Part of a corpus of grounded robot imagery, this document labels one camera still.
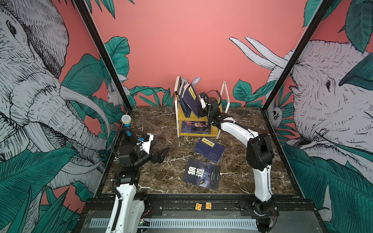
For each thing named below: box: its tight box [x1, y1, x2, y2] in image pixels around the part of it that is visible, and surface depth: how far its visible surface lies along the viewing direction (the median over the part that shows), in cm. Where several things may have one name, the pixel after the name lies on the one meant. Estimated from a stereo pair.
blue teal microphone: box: [121, 114, 132, 137], surface depth 85 cm
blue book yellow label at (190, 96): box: [181, 83, 202, 119], surface depth 86 cm
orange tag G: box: [194, 202, 203, 212], surface depth 75 cm
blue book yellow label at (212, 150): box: [194, 136, 227, 164], surface depth 98 cm
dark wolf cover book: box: [183, 158, 221, 191], surface depth 86 cm
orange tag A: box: [205, 201, 212, 210], surface depth 76 cm
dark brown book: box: [174, 75, 189, 118], surface depth 80 cm
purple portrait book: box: [180, 120, 212, 135], surface depth 100 cm
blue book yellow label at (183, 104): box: [178, 83, 192, 118], surface depth 82 cm
